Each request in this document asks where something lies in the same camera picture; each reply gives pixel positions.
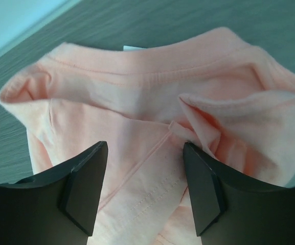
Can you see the salmon pink t-shirt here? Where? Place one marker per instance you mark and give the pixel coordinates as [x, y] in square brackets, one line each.
[227, 96]

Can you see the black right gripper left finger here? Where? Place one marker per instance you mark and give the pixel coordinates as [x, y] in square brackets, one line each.
[56, 206]

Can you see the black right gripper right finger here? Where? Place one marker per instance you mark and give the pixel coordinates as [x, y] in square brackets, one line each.
[230, 207]

